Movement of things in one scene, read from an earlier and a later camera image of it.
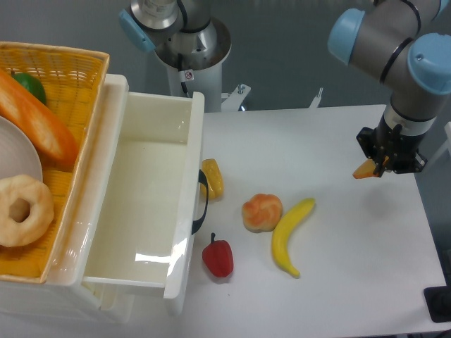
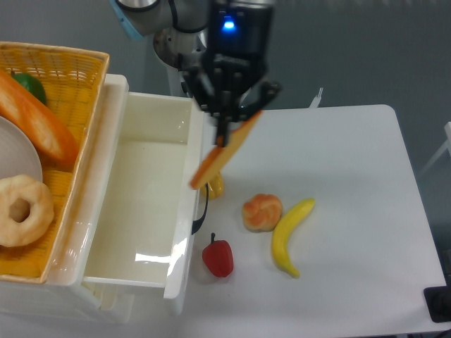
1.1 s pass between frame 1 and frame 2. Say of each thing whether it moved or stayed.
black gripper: moved
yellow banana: stayed
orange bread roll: stayed
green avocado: stayed
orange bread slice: moved
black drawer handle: stayed
